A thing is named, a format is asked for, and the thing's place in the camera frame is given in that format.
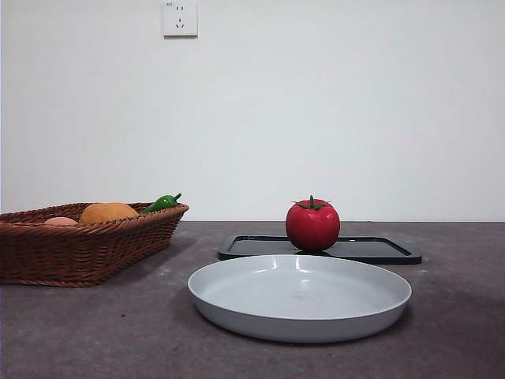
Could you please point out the pale grey round plate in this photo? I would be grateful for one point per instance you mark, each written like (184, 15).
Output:
(300, 312)

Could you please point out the orange round fruit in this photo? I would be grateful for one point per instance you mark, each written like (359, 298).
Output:
(106, 212)

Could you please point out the black rectangular tray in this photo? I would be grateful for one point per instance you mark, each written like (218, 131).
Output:
(375, 248)

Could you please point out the red tomato with green stem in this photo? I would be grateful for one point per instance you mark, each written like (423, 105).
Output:
(313, 227)

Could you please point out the white wall socket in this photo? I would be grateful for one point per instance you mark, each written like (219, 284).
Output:
(180, 19)

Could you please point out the pink round vegetable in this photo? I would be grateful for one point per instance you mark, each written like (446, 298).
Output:
(60, 221)

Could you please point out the brown wicker basket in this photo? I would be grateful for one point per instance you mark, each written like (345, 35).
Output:
(79, 252)

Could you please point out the green pepper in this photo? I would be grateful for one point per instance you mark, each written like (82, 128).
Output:
(159, 203)

